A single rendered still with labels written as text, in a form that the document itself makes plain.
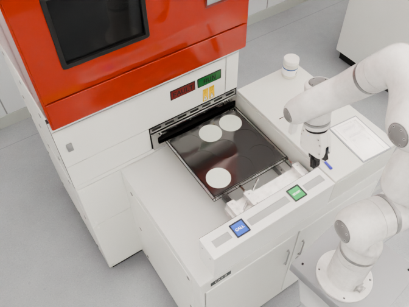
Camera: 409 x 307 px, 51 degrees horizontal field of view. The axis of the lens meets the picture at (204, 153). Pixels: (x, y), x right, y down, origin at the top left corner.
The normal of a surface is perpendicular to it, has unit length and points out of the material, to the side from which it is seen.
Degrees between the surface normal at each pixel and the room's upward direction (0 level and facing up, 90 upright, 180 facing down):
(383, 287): 2
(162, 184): 0
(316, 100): 54
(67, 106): 90
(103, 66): 90
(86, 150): 90
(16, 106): 90
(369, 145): 0
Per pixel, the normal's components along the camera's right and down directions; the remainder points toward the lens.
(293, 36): -0.01, -0.64
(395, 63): -0.76, -0.13
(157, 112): 0.55, 0.64
